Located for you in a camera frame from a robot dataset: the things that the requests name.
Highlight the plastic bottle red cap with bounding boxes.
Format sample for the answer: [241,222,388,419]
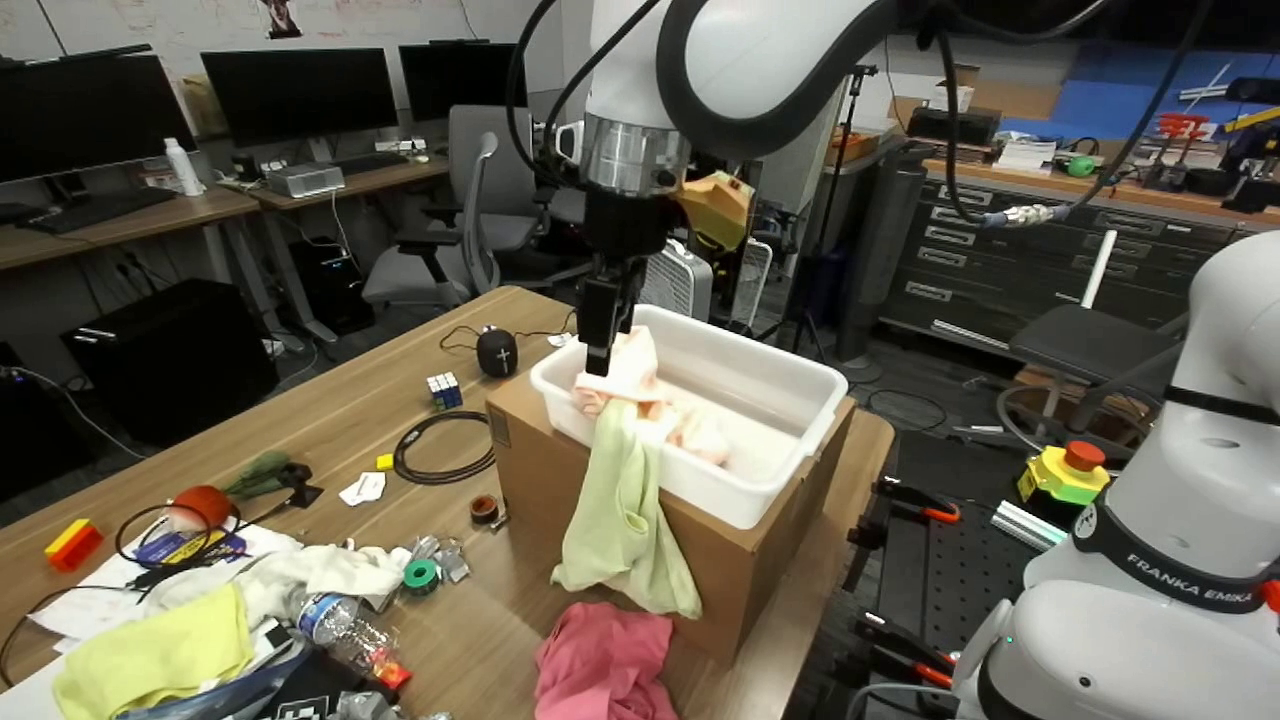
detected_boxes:
[287,593,413,696]

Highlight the right black monitor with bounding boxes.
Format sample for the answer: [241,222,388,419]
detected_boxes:
[399,41,527,118]

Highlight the left black monitor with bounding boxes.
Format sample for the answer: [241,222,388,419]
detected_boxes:
[0,56,174,179]

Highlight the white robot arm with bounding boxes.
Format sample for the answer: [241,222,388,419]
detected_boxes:
[568,0,946,375]

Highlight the green tape roll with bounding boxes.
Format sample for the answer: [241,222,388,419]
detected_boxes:
[399,560,442,595]

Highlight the brown cardboard box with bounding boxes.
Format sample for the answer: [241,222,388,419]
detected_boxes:
[483,380,852,658]

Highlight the white plastic bin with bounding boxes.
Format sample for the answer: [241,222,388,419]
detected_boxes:
[527,300,852,537]

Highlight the grey office chair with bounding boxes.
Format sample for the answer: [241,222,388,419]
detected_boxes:
[366,102,538,305]

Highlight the red cup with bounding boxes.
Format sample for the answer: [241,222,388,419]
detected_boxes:
[174,484,233,527]

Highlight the pale yellow-green cloth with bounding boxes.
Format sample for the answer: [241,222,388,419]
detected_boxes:
[551,398,706,620]

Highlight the yellow towel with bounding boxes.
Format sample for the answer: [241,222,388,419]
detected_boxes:
[51,585,257,720]

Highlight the emergency stop button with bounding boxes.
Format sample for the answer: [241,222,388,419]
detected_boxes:
[1017,438,1111,504]

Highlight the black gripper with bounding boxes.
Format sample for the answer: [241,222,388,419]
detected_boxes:
[575,186,679,375]

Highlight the black monitor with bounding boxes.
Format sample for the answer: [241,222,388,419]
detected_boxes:
[399,41,527,118]
[0,56,174,179]
[204,49,396,140]

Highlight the white crumpled cloth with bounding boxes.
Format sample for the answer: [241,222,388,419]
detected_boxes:
[241,544,409,612]

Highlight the middle black monitor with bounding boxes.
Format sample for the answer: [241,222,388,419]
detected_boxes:
[204,49,396,140]

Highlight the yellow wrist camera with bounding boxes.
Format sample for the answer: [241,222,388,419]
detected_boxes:
[675,171,757,253]

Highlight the red yellow block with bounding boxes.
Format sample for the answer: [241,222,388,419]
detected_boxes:
[45,515,101,571]

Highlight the pink cloth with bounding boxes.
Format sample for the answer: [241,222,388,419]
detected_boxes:
[538,600,675,720]

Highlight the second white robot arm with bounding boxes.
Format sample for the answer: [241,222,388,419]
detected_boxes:
[957,230,1280,720]

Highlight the rubiks cube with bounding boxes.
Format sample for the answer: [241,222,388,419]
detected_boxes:
[424,373,463,412]

